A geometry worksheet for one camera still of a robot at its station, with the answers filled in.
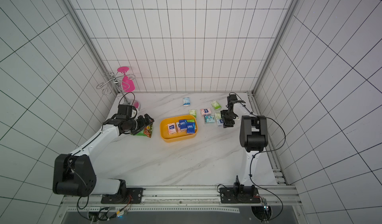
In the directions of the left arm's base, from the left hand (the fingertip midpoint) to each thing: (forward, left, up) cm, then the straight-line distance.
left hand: (148, 126), depth 87 cm
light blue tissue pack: (+27, -22, -9) cm, 36 cm away
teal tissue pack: (+11, -39, -9) cm, 41 cm away
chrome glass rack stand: (+21, +19, +14) cm, 32 cm away
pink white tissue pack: (+3, -13, -8) cm, 16 cm away
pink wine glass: (+20, +12, +15) cm, 28 cm away
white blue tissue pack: (+8, -45, -8) cm, 47 cm away
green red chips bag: (0, +2, -7) cm, 8 cm away
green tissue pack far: (+24, -45, -10) cm, 52 cm away
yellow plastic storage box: (-2, -19, -9) cm, 21 cm away
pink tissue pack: (+18, -36, -8) cm, 41 cm away
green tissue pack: (+17, -27, -8) cm, 33 cm away
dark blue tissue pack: (+1, -26, -3) cm, 26 cm away
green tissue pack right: (+14, -45, -8) cm, 48 cm away
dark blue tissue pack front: (+5, -21, -6) cm, 22 cm away
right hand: (+13, -43, -8) cm, 46 cm away
